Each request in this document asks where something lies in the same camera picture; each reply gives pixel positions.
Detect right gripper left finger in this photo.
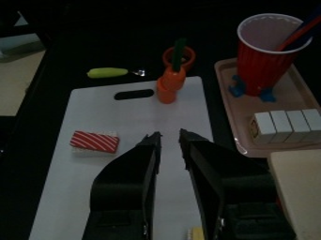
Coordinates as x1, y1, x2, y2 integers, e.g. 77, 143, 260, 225
82, 130, 165, 240

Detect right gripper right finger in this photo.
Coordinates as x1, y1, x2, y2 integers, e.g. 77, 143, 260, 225
178, 127, 296, 240

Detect orange carrot with green top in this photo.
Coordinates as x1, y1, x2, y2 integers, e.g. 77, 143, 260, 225
162, 37, 189, 92

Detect orange toy carrot bottom piece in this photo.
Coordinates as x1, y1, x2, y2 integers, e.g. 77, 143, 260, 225
156, 76, 180, 105

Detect light wooden box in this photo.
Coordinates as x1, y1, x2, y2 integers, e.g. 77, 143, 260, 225
268, 149, 321, 240

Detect small yellow toy piece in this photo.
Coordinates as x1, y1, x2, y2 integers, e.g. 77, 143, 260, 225
188, 227, 208, 240

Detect red striped salmon sushi toy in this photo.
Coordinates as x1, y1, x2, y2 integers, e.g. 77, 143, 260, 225
70, 130, 122, 158

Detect white toy block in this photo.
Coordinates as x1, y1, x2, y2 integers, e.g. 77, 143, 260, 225
269, 110, 295, 144
285, 109, 314, 143
302, 108, 321, 142
251, 112, 277, 145

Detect white cutting board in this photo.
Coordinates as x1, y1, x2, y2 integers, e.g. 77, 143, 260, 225
29, 75, 216, 240

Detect pink plastic tray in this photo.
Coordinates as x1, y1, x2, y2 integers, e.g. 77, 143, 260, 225
213, 56, 321, 158

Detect blue cup holder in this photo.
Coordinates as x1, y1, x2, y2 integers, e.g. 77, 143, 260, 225
229, 74, 277, 103

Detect red plastic cup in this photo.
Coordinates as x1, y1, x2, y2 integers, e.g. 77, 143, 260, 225
236, 12, 315, 98

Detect small orange round pot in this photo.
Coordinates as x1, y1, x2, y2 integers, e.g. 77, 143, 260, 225
162, 46, 197, 73

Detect red stick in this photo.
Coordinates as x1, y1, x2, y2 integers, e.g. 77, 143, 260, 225
275, 15, 321, 53

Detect blue stick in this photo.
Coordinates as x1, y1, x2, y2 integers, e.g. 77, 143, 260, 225
288, 5, 321, 51

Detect green handled metal spoon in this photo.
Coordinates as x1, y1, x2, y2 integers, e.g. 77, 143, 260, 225
88, 67, 148, 80

